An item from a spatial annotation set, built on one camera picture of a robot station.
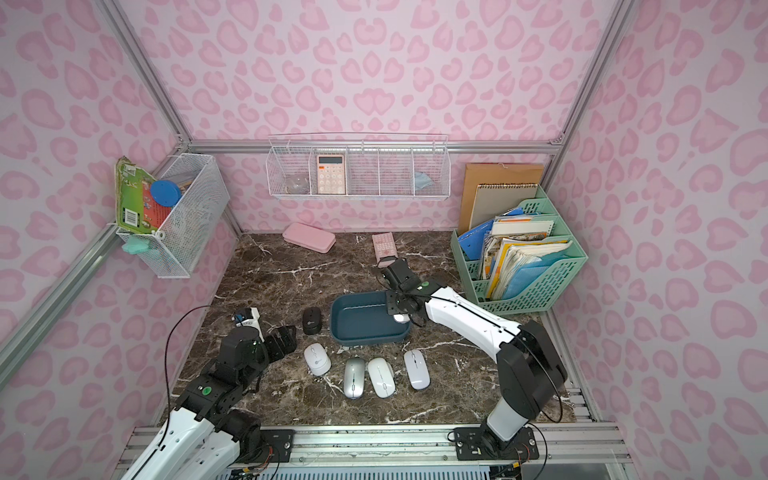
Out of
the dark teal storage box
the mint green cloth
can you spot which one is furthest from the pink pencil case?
the mint green cloth

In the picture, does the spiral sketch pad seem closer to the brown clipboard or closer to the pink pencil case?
the brown clipboard

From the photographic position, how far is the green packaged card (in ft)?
2.22

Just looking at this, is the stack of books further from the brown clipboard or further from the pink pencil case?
the pink pencil case

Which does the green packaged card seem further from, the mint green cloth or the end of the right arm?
the end of the right arm

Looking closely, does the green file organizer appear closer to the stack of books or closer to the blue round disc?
the stack of books

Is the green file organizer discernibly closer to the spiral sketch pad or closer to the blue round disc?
the spiral sketch pad

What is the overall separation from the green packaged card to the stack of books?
887mm
